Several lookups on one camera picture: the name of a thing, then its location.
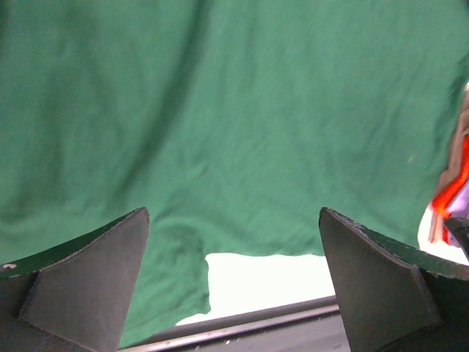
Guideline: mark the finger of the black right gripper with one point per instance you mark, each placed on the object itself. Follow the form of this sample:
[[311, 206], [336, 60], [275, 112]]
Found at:
[[458, 233]]

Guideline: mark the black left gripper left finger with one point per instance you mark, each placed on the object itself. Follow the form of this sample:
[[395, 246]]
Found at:
[[74, 296]]

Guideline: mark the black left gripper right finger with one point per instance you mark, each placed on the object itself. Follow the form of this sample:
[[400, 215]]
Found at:
[[391, 296]]

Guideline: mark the dark green t shirt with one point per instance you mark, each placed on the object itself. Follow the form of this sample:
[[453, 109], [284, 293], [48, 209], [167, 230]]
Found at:
[[232, 122]]

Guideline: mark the lavender folded t shirt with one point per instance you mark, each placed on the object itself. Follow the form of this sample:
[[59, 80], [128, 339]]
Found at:
[[459, 205]]

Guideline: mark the orange folded t shirt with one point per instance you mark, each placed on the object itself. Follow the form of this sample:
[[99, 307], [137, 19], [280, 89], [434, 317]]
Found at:
[[453, 179]]

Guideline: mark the beige folded t shirt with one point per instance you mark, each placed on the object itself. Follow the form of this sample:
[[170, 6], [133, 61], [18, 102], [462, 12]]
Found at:
[[460, 131]]

